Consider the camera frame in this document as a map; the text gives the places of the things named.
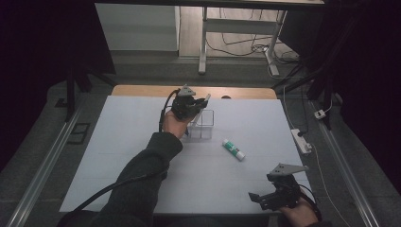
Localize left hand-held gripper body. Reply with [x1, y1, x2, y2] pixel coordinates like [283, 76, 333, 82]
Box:
[171, 83, 200, 121]

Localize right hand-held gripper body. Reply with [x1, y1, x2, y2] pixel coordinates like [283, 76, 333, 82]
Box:
[259, 163, 310, 211]

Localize clear plastic desk organizer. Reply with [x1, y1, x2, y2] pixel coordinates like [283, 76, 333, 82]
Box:
[184, 109, 216, 142]

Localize person's left hand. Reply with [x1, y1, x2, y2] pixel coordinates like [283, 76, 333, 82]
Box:
[162, 108, 195, 140]

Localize person's right hand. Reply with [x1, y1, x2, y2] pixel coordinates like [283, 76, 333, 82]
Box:
[278, 198, 320, 227]

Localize pale blue table mat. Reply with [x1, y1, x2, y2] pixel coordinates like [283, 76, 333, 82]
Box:
[59, 95, 313, 216]

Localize white and green glue stick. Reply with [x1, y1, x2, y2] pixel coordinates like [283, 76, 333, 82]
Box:
[221, 138, 246, 162]

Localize white power strip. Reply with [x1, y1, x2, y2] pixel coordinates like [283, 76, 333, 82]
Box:
[289, 128, 313, 156]

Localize black stand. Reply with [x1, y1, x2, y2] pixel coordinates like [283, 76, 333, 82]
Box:
[272, 18, 357, 131]
[64, 64, 117, 123]

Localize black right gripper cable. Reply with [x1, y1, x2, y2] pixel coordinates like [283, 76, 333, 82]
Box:
[298, 183, 323, 221]

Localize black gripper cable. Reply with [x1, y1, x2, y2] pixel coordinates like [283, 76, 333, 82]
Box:
[298, 183, 323, 221]
[56, 89, 182, 223]

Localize thin white cable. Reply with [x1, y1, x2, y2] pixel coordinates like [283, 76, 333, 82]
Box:
[309, 142, 352, 227]

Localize aluminium floor rail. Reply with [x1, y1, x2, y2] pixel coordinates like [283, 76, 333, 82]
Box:
[310, 100, 381, 227]
[6, 103, 84, 227]

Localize black floor cables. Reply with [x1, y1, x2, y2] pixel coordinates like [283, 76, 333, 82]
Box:
[204, 8, 301, 79]

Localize white desk frame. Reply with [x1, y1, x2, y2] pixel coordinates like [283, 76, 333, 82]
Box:
[198, 6, 288, 78]

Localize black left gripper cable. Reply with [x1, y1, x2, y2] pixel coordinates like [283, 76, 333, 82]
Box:
[56, 89, 182, 223]

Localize black floor socket frame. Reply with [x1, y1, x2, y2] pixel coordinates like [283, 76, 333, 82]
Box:
[66, 122, 92, 146]

